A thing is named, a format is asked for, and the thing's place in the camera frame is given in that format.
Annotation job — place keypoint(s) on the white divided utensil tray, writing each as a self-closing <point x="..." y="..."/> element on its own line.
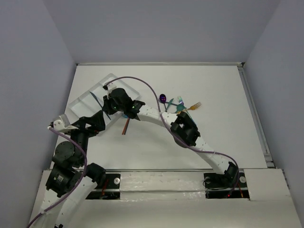
<point x="91" y="101"/>

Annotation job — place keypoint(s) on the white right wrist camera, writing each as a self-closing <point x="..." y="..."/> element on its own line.
<point x="109" y="88"/>

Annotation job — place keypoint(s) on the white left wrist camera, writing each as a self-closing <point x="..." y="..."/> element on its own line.
<point x="60" y="124"/>

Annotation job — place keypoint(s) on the purple metal spoon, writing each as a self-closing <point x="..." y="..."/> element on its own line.
<point x="162" y="99"/>

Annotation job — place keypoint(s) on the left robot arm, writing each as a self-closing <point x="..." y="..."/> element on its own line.
<point x="71" y="179"/>

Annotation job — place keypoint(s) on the orange chopstick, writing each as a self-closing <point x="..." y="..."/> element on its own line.
<point x="125" y="127"/>

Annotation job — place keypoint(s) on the gold metal fork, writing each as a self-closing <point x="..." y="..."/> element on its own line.
<point x="194" y="107"/>

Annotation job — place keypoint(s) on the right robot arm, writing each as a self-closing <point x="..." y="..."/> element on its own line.
<point x="183" y="129"/>

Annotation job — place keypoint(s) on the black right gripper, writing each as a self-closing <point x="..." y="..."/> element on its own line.
<point x="106" y="107"/>

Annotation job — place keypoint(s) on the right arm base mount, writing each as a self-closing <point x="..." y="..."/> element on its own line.
<point x="218" y="188"/>

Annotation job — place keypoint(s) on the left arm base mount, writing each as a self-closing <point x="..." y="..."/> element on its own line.
<point x="110" y="189"/>

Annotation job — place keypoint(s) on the teal knife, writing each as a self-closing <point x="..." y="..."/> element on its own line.
<point x="95" y="97"/>

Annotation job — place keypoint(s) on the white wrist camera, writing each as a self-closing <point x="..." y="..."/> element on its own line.
<point x="60" y="124"/>
<point x="109" y="88"/>

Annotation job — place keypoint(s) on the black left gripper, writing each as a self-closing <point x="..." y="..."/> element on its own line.
<point x="83" y="126"/>

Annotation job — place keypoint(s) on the teal spoon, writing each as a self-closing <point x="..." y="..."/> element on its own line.
<point x="179" y="108"/>

